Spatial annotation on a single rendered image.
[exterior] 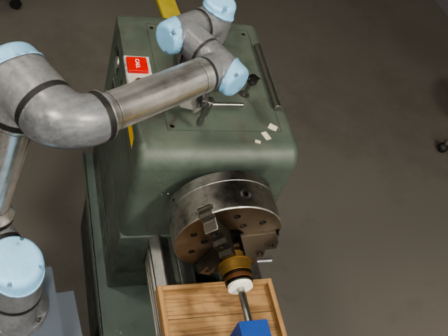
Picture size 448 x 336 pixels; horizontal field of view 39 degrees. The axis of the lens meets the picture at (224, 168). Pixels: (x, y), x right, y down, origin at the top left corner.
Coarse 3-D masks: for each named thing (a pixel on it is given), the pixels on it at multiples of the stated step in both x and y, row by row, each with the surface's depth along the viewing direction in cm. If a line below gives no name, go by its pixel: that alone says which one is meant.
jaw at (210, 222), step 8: (208, 208) 168; (200, 216) 168; (208, 216) 167; (208, 224) 167; (216, 224) 166; (208, 232) 166; (216, 232) 166; (224, 232) 170; (216, 240) 169; (224, 240) 168; (216, 248) 169; (224, 248) 170; (232, 248) 171; (224, 256) 169
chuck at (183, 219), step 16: (192, 192) 172; (208, 192) 170; (224, 192) 169; (256, 192) 172; (176, 208) 174; (192, 208) 170; (224, 208) 166; (240, 208) 167; (256, 208) 169; (272, 208) 174; (176, 224) 173; (192, 224) 168; (224, 224) 172; (240, 224) 174; (256, 224) 175; (272, 224) 177; (176, 240) 173; (192, 240) 175; (208, 240) 177; (192, 256) 182
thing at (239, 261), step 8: (232, 256) 170; (240, 256) 170; (224, 264) 171; (232, 264) 169; (240, 264) 169; (248, 264) 171; (224, 272) 170; (232, 272) 169; (240, 272) 168; (248, 272) 170; (224, 280) 173; (232, 280) 168
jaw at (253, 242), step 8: (240, 232) 179; (256, 232) 179; (264, 232) 179; (272, 232) 179; (240, 240) 178; (248, 240) 177; (256, 240) 177; (264, 240) 177; (272, 240) 178; (240, 248) 179; (248, 248) 175; (256, 248) 176; (264, 248) 176; (272, 248) 180; (248, 256) 174; (256, 256) 174
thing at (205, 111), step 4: (208, 100) 165; (212, 100) 166; (208, 104) 166; (212, 104) 166; (204, 108) 168; (208, 108) 167; (204, 112) 169; (208, 112) 169; (200, 116) 172; (204, 116) 171; (200, 120) 172; (200, 124) 174
